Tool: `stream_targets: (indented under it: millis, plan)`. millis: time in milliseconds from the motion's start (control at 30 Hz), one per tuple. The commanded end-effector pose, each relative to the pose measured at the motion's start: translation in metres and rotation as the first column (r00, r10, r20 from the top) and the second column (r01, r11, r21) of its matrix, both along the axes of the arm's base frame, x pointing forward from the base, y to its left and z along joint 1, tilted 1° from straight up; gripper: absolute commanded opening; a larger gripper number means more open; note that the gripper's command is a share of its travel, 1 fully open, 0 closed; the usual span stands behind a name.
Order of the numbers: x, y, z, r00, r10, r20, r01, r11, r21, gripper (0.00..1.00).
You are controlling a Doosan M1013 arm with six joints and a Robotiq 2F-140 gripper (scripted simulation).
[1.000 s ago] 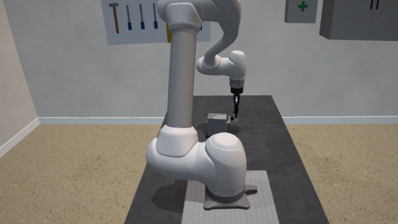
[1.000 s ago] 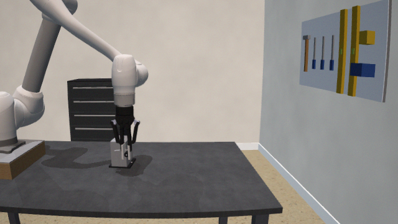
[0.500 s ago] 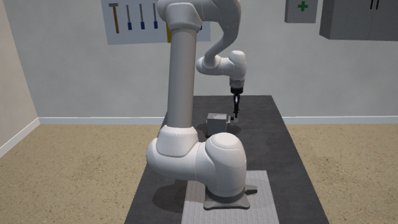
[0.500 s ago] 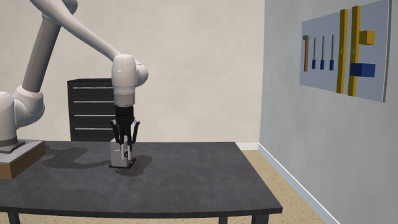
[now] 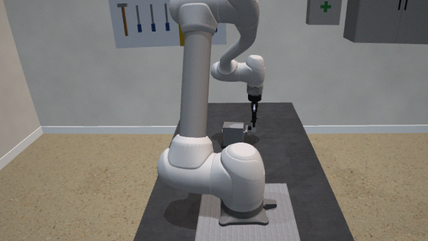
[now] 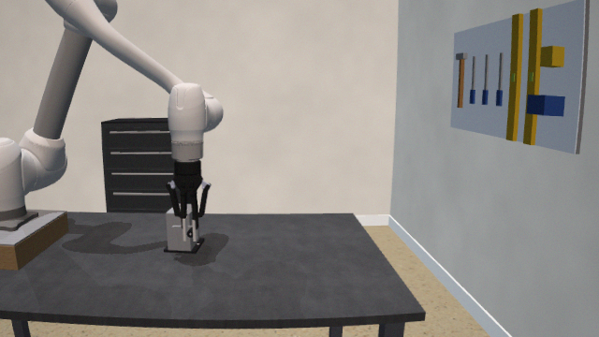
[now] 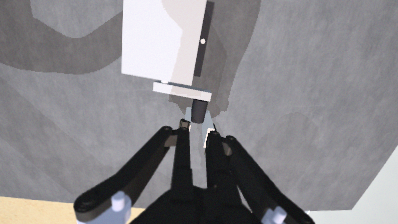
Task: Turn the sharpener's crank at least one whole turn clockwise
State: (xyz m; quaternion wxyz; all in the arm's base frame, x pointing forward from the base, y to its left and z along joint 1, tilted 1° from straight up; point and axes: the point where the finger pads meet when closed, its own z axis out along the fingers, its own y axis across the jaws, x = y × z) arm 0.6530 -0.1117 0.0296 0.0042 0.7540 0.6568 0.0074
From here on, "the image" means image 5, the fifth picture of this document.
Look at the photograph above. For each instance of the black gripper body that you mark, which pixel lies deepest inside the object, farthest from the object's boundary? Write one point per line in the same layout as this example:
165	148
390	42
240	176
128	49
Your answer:
254	99

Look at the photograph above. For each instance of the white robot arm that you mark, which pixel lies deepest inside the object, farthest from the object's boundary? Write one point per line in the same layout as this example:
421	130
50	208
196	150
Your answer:
237	174

